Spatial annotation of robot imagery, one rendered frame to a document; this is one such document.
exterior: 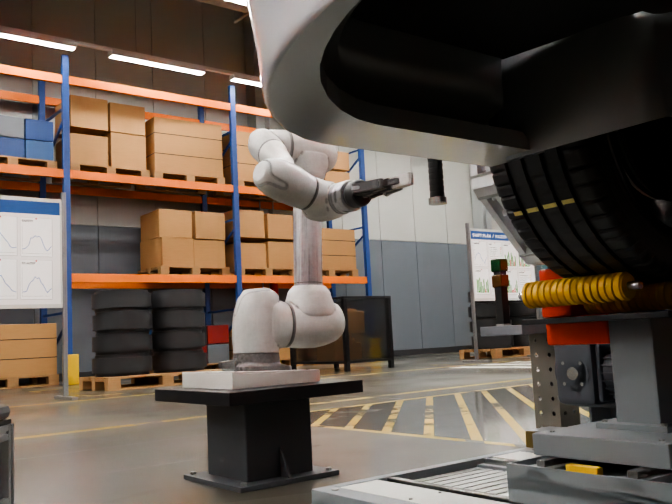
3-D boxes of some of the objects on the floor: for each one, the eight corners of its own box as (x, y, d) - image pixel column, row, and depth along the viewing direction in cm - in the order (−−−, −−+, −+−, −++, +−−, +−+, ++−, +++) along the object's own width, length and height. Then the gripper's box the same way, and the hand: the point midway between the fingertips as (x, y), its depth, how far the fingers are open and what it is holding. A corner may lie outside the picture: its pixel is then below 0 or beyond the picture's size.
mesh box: (345, 371, 981) (341, 296, 992) (289, 371, 1080) (286, 302, 1091) (396, 367, 1035) (392, 295, 1046) (338, 367, 1134) (334, 302, 1145)
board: (489, 362, 1038) (479, 220, 1059) (462, 362, 1077) (452, 225, 1098) (557, 356, 1130) (546, 225, 1152) (529, 356, 1169) (519, 230, 1191)
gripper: (373, 209, 216) (432, 194, 197) (334, 206, 208) (392, 190, 189) (371, 183, 217) (430, 166, 198) (333, 179, 208) (390, 161, 190)
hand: (402, 180), depth 196 cm, fingers closed
